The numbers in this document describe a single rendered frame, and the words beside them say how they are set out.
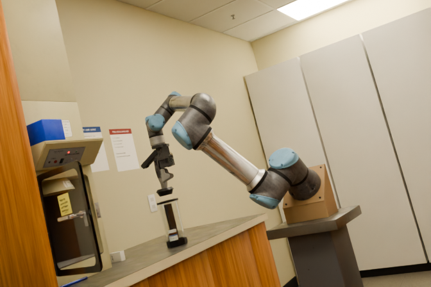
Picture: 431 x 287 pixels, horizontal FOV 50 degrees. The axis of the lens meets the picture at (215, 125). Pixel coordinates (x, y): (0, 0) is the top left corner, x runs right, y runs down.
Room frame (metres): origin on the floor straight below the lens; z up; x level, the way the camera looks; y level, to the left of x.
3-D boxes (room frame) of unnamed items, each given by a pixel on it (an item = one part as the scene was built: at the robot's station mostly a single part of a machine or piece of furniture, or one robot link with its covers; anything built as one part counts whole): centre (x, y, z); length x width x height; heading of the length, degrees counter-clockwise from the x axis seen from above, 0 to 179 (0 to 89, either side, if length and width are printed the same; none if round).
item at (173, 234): (2.31, 0.32, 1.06); 0.11 x 0.11 x 0.21
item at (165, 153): (2.30, 0.30, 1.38); 0.09 x 0.08 x 0.12; 76
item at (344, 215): (2.06, -0.32, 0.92); 0.32 x 0.32 x 0.04; 57
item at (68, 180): (1.72, 0.62, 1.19); 0.30 x 0.01 x 0.40; 51
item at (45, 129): (1.84, 0.68, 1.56); 0.10 x 0.10 x 0.09; 60
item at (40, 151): (1.92, 0.63, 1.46); 0.32 x 0.12 x 0.10; 150
